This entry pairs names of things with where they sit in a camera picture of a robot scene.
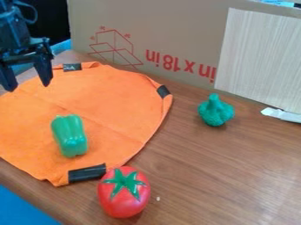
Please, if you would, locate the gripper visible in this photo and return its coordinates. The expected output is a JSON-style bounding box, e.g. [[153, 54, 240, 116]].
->
[[0, 36, 55, 92]]

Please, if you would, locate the red toy tomato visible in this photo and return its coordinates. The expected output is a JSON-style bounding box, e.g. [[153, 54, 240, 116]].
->
[[96, 165, 153, 220]]

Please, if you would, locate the green toy pepper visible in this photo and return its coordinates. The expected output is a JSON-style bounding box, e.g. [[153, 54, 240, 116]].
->
[[49, 113, 90, 158]]

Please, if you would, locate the orange cloth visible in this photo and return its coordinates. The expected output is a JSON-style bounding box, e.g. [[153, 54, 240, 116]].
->
[[0, 61, 174, 187]]

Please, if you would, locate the cardboard box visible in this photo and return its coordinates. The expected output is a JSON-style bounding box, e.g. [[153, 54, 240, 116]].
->
[[65, 0, 301, 91]]

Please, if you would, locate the green toy broccoli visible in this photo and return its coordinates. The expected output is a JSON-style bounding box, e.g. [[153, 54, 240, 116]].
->
[[196, 92, 236, 127]]

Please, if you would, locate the light wooden board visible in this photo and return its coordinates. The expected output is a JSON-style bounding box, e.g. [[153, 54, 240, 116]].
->
[[212, 7, 301, 114]]

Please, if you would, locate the white paper scrap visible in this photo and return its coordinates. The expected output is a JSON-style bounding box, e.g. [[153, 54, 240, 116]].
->
[[260, 106, 301, 124]]

